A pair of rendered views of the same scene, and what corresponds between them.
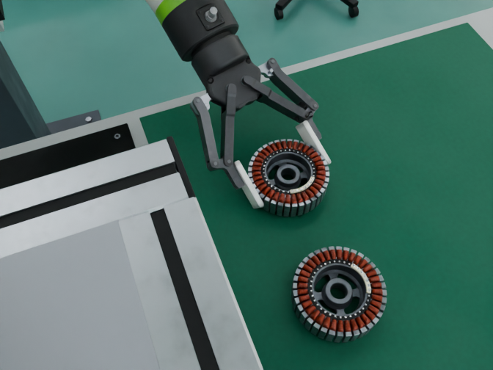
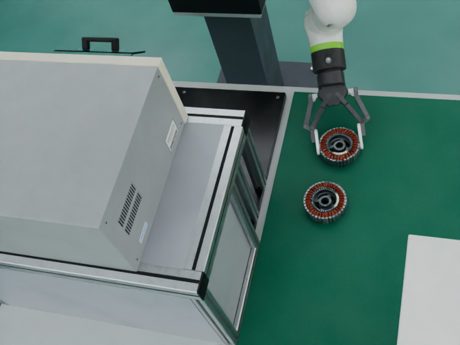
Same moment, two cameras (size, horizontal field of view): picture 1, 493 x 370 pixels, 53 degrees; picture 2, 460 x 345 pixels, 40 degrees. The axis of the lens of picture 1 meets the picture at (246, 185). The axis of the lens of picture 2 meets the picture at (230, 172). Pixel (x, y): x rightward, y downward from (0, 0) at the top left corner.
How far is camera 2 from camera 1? 1.16 m
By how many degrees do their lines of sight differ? 29
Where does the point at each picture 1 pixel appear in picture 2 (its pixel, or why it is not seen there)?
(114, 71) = (349, 37)
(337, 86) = (402, 112)
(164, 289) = (224, 142)
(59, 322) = (203, 139)
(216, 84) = (322, 90)
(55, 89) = (302, 37)
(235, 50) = (335, 79)
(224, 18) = (334, 63)
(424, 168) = (412, 171)
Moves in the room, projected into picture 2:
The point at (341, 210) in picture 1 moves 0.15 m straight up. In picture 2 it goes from (356, 172) to (353, 142)
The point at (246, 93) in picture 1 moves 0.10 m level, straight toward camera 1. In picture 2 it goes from (335, 100) to (316, 126)
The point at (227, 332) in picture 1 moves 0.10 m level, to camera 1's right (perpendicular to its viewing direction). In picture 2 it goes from (231, 155) to (268, 172)
